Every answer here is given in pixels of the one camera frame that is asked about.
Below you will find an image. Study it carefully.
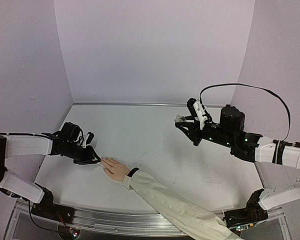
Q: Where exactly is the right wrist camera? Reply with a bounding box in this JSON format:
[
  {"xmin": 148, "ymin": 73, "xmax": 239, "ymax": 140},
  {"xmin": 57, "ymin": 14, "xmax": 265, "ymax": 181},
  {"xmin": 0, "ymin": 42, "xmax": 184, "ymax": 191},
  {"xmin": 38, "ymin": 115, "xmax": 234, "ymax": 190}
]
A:
[{"xmin": 187, "ymin": 98, "xmax": 212, "ymax": 130}]

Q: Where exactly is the person's bare hand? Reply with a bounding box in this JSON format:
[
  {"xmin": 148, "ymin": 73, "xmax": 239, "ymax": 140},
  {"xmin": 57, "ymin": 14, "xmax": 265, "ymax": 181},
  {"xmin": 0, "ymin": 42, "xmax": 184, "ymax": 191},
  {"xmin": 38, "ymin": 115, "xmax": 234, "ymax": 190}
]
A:
[{"xmin": 101, "ymin": 157, "xmax": 131, "ymax": 182}]

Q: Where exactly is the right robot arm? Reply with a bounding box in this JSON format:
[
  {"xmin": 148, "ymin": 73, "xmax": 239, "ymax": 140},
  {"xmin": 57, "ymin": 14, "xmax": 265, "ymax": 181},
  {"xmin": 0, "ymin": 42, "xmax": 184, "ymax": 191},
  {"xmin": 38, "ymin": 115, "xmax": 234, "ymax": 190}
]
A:
[{"xmin": 174, "ymin": 98, "xmax": 300, "ymax": 170}]

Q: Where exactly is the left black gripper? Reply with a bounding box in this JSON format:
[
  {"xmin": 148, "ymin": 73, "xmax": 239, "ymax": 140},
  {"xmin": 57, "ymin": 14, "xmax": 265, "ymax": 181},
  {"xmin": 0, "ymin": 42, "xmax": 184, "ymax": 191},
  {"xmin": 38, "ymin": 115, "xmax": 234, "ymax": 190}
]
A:
[{"xmin": 65, "ymin": 141, "xmax": 101, "ymax": 166}]

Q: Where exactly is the forearm in beige sleeve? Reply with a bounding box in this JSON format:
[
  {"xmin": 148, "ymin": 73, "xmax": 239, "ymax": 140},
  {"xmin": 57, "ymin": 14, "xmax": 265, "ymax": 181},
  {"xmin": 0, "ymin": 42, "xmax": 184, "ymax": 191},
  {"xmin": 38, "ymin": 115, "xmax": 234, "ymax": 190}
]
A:
[{"xmin": 122, "ymin": 170, "xmax": 241, "ymax": 240}]

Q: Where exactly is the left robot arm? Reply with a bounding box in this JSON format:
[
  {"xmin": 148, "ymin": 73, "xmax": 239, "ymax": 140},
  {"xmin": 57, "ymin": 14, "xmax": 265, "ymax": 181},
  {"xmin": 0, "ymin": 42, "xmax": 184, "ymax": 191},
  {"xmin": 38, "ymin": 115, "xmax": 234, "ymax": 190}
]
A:
[{"xmin": 0, "ymin": 122, "xmax": 101, "ymax": 219}]

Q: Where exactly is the black wrist band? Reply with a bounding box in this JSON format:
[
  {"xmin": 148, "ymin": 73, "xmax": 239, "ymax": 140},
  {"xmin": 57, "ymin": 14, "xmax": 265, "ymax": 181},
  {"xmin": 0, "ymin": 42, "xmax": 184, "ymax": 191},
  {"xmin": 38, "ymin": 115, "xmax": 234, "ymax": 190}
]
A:
[{"xmin": 127, "ymin": 167, "xmax": 139, "ymax": 178}]

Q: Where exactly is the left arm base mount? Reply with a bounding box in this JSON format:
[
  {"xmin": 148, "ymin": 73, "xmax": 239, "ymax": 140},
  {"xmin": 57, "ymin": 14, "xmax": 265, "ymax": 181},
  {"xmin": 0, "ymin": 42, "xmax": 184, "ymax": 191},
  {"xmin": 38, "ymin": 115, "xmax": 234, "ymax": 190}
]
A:
[{"xmin": 30, "ymin": 185, "xmax": 75, "ymax": 224}]

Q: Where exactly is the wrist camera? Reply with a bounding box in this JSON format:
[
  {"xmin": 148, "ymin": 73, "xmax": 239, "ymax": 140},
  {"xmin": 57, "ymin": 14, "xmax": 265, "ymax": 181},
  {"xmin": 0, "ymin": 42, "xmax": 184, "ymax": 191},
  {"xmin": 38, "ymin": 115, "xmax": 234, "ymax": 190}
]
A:
[
  {"xmin": 81, "ymin": 131, "xmax": 95, "ymax": 148},
  {"xmin": 187, "ymin": 98, "xmax": 212, "ymax": 130}
]

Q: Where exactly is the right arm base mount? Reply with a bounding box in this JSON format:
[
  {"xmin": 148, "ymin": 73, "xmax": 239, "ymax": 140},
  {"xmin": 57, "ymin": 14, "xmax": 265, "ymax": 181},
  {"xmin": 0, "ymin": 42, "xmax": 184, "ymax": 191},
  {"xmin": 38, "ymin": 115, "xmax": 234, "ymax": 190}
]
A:
[{"xmin": 223, "ymin": 189, "xmax": 268, "ymax": 229}]

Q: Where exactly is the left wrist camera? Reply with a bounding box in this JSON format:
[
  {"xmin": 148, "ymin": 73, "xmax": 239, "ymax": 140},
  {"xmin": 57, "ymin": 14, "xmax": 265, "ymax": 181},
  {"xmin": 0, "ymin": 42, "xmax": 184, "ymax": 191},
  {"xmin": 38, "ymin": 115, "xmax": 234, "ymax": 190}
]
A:
[{"xmin": 81, "ymin": 131, "xmax": 95, "ymax": 148}]

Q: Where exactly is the black right camera cable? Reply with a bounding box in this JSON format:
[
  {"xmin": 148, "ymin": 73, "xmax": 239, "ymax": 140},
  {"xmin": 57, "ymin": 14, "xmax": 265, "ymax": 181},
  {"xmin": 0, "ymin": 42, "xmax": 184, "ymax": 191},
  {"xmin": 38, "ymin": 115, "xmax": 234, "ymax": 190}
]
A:
[{"xmin": 199, "ymin": 83, "xmax": 292, "ymax": 141}]

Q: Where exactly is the aluminium front rail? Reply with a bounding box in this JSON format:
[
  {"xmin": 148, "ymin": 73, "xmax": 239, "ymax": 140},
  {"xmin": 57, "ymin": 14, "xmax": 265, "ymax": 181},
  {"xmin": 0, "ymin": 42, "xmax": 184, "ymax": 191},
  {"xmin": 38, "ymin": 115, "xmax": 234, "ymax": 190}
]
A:
[{"xmin": 52, "ymin": 203, "xmax": 231, "ymax": 237}]

